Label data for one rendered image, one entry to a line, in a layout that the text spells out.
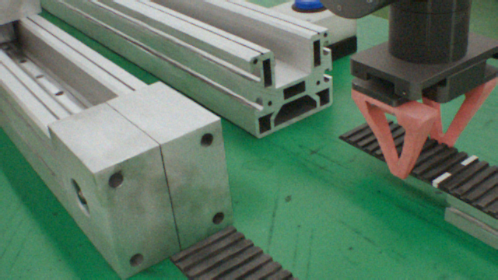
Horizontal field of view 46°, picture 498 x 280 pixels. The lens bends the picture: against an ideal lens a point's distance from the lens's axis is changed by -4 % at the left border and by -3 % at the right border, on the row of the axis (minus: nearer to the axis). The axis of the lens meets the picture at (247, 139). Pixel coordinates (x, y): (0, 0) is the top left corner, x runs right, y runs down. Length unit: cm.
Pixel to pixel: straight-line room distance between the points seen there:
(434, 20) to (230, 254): 21
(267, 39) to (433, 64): 26
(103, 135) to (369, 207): 21
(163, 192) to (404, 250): 18
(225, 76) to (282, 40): 7
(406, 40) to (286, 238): 17
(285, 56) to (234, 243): 27
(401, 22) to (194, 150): 17
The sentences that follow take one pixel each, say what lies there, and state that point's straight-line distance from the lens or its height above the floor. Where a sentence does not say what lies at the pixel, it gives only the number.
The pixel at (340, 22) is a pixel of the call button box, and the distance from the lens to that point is 73.
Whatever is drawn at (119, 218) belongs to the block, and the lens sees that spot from 42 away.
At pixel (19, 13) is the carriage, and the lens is 78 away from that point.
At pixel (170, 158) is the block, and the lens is 41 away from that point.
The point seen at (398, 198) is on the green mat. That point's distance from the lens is 50.
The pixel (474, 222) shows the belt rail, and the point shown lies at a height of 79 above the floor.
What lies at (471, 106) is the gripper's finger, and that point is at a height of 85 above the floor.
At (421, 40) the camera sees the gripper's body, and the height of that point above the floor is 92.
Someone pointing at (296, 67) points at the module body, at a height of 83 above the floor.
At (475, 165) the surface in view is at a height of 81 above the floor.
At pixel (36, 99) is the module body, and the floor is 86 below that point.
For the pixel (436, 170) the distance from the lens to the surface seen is 47.
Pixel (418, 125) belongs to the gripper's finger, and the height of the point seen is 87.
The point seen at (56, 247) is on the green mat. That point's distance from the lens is 50.
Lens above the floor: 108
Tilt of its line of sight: 31 degrees down
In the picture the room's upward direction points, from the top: 6 degrees counter-clockwise
